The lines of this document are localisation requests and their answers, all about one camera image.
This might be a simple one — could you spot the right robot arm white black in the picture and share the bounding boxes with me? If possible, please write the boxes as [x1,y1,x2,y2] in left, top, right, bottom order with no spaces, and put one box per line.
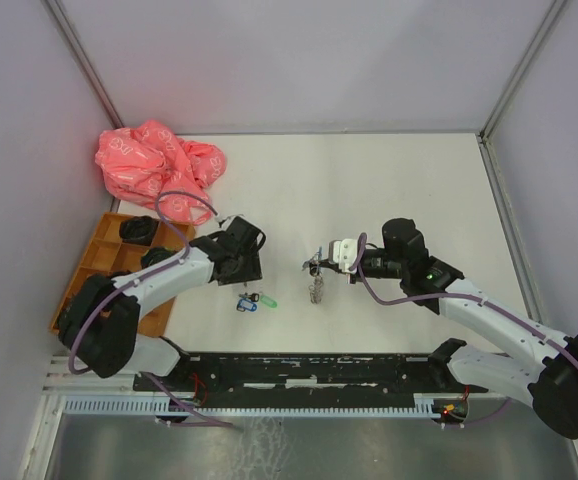
[328,218,578,439]

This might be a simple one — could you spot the silver keyring chain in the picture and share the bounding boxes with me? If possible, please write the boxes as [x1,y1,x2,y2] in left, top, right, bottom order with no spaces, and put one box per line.
[307,274,327,305]

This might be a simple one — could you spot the aluminium frame rail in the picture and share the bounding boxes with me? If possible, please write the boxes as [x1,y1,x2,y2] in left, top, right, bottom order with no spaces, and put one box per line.
[41,354,578,399]

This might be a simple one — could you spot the black bundle top compartment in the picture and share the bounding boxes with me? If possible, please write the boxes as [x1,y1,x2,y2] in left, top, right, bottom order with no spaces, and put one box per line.
[119,216,159,246]

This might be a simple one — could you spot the orange wooden compartment tray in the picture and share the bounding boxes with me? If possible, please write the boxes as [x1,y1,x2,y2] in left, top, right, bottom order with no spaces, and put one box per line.
[49,212,184,335]

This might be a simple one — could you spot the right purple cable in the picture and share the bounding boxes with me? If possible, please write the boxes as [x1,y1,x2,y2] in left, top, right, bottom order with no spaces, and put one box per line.
[353,231,578,427]

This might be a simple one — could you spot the green key tag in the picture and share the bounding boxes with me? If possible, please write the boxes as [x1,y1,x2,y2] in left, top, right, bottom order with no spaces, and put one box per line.
[259,295,278,308]

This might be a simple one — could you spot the white cable duct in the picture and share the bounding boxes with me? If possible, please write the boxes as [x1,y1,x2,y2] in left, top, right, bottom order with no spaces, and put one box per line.
[62,392,445,415]

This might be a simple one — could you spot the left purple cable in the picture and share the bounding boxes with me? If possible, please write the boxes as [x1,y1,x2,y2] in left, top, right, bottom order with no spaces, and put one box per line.
[68,190,243,429]

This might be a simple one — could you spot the purple cable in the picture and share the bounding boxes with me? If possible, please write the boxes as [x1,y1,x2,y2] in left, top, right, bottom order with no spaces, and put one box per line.
[68,190,243,429]
[353,231,578,427]

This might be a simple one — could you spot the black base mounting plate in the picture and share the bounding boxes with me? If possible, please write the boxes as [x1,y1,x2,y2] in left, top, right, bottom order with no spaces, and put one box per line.
[158,352,486,410]

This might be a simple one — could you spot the blue key tag on table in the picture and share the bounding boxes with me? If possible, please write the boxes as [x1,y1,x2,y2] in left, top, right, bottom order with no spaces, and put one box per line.
[236,298,258,313]

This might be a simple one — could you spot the green black bundle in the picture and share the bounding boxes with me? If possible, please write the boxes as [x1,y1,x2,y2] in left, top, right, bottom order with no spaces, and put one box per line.
[140,246,176,269]

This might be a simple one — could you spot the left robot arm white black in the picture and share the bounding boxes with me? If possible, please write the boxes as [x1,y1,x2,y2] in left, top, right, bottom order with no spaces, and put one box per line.
[57,216,266,390]

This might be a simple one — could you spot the pink plastic bag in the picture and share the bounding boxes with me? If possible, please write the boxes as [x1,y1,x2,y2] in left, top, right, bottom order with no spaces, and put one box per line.
[94,120,227,226]

